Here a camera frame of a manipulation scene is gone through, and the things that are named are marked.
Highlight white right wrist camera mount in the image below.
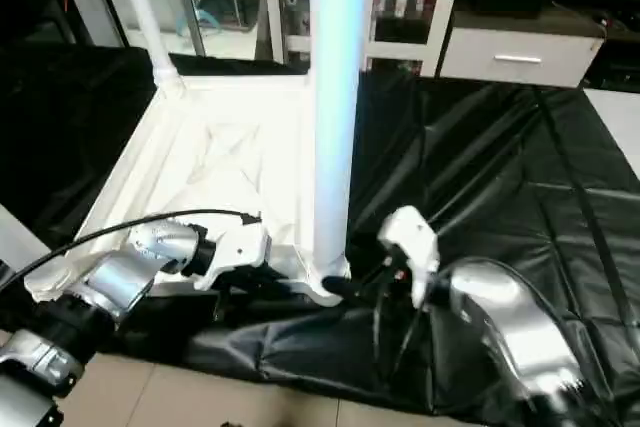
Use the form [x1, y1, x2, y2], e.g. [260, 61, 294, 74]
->
[375, 205, 441, 309]

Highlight black work mat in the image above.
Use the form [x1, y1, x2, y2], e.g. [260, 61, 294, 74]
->
[0, 41, 640, 427]

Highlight white plastic table top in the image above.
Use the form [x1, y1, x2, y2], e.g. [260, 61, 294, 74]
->
[23, 74, 354, 308]

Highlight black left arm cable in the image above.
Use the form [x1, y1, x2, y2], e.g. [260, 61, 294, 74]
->
[0, 209, 264, 298]

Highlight white glass door cabinet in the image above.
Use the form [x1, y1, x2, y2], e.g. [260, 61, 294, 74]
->
[262, 0, 469, 79]

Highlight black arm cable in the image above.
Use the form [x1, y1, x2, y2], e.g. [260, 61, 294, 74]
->
[0, 209, 264, 298]
[372, 255, 609, 398]

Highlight white drawer unit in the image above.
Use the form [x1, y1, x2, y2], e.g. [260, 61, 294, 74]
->
[439, 11, 606, 89]

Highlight teal plastic bag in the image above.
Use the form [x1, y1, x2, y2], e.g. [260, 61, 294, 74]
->
[174, 9, 221, 36]

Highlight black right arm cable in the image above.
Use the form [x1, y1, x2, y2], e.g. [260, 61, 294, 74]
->
[372, 255, 609, 398]

